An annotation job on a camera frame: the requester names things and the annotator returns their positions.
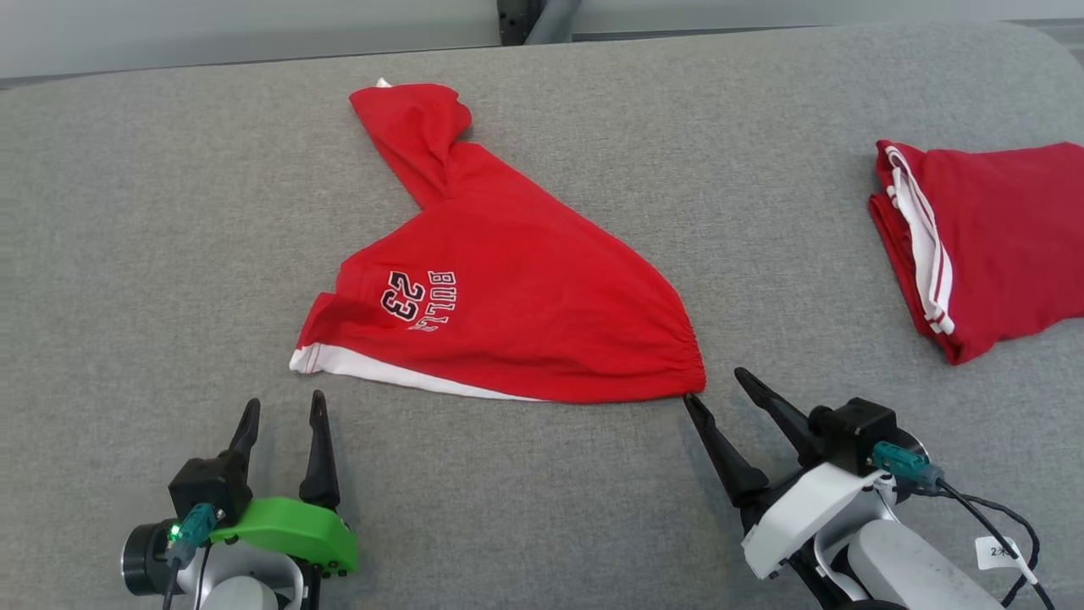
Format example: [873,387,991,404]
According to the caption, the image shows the white cable label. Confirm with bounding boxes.
[974,535,1027,570]

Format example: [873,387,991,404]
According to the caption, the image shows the teal left camera connector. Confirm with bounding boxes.
[165,502,219,568]

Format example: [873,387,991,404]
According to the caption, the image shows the teal right camera connector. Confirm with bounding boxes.
[871,441,945,491]

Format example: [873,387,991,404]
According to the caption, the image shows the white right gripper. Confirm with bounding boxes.
[683,367,890,581]

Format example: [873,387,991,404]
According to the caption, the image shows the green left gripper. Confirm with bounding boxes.
[209,390,359,580]

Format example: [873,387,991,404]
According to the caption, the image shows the red basketball shorts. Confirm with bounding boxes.
[290,78,707,405]

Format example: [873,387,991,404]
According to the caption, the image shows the red jersey with white sleeves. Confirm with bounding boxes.
[869,140,1084,366]

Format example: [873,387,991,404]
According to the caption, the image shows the teal camera connector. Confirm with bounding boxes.
[165,502,219,568]
[871,441,945,491]

